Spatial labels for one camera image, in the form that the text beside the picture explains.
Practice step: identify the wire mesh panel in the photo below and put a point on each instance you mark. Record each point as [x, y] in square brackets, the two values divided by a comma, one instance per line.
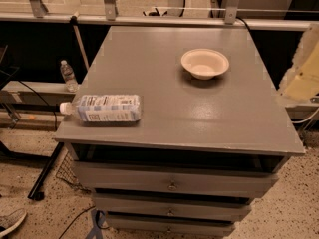
[66, 174]

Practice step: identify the blue labelled plastic bottle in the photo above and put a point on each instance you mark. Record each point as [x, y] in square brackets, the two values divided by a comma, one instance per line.
[104, 108]

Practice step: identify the clear water bottle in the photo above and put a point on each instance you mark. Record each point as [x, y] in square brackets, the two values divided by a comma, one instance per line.
[69, 76]

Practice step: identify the middle grey drawer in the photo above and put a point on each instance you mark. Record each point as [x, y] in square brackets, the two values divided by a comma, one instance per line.
[170, 207]

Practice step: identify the white paper bowl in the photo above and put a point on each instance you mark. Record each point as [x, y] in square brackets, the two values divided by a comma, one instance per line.
[204, 64]

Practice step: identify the black metal bar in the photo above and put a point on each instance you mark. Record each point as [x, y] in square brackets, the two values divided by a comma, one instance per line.
[36, 193]

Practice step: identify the grey drawer cabinet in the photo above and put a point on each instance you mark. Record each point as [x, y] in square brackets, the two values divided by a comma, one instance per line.
[231, 122]

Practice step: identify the grey drawer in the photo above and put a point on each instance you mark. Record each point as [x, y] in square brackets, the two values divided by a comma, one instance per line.
[170, 225]
[174, 179]
[170, 207]

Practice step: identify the metal frame rail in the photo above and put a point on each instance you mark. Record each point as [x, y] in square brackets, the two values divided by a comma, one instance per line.
[253, 24]

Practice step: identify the blue metal stand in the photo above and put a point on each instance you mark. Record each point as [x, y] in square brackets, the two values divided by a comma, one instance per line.
[98, 218]

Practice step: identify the grey sneaker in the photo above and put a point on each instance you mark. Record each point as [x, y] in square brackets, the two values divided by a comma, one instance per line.
[11, 222]

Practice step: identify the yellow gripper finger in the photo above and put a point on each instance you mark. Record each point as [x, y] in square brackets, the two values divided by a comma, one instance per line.
[301, 81]

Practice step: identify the bottom grey drawer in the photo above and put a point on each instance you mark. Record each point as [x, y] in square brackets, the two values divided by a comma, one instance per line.
[170, 225]

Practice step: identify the top grey drawer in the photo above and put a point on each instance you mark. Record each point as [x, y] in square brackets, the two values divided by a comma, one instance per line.
[174, 179]

